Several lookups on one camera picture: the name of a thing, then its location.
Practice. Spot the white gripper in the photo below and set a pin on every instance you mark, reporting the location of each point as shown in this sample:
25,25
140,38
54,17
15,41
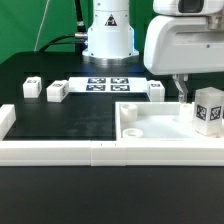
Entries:
182,45

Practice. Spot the white square tabletop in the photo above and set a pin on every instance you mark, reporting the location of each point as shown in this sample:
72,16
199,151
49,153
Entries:
157,121

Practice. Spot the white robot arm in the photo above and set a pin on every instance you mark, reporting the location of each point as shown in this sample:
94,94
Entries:
111,38

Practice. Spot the white U-shaped fence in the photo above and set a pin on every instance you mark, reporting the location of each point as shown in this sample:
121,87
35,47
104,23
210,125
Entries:
127,152

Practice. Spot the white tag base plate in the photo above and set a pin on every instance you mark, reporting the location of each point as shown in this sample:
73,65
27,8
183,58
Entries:
108,84

